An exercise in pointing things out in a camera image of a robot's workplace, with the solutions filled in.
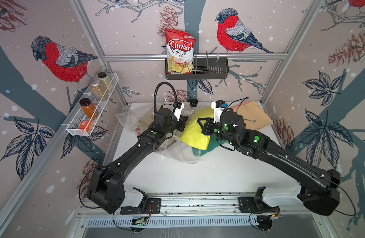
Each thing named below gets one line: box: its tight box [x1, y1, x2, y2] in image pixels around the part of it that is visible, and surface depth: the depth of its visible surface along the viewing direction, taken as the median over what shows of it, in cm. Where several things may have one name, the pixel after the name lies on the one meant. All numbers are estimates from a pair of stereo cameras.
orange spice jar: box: [79, 98, 100, 119], surface depth 69 cm
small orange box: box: [78, 120, 93, 133], surface depth 68 cm
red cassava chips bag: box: [164, 28, 197, 74], surface depth 80 cm
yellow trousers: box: [179, 106, 215, 151], surface depth 65 cm
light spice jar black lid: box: [97, 71, 114, 92], surface depth 82 cm
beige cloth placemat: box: [233, 101, 274, 131], surface depth 113 cm
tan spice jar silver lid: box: [90, 79, 108, 102], surface depth 78 cm
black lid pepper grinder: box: [189, 98, 199, 108], surface depth 109 cm
